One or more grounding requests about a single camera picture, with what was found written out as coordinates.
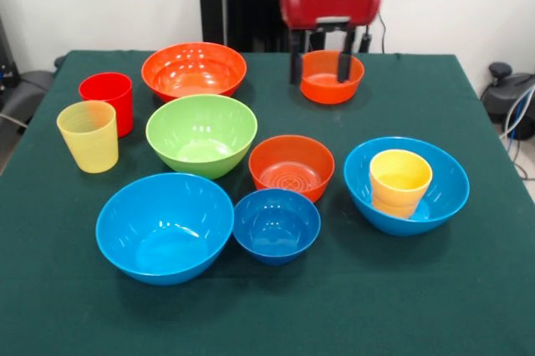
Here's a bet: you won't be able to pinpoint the dark green tablecloth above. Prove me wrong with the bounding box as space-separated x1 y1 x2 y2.
0 49 535 356

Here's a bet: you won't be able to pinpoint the white and blue cables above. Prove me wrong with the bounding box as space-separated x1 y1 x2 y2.
499 84 535 181

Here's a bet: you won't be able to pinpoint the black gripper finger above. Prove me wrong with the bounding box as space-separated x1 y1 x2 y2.
337 26 356 84
289 28 303 85

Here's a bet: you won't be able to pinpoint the stack of yellow cups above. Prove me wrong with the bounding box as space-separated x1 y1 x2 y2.
369 149 434 221

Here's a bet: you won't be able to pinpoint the black cable with plug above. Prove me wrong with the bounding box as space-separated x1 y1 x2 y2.
360 25 374 54

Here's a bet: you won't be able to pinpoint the green bowl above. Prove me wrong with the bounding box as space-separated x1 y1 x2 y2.
145 94 259 181

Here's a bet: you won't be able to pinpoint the orange bowl with ringed bottom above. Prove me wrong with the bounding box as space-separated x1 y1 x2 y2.
247 135 336 204

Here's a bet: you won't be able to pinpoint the large blue bowl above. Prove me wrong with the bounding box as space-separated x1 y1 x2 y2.
94 172 236 287
343 136 471 237

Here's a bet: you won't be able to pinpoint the small plain orange bowl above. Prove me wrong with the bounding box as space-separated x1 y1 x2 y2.
299 49 365 105

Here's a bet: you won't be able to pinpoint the large orange bowl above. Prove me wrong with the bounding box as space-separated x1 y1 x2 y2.
140 41 248 103

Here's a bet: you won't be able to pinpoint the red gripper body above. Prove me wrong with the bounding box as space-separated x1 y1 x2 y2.
278 0 384 31

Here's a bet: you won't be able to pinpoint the red cup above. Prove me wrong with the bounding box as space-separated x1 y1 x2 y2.
78 72 135 139

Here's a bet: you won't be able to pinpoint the small dark blue bowl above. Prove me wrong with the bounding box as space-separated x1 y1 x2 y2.
232 188 323 267

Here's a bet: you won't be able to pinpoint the thin black cable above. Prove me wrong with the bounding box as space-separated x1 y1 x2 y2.
378 8 389 54

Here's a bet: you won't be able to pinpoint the translucent yellow cup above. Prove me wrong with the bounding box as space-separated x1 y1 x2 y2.
56 100 120 175

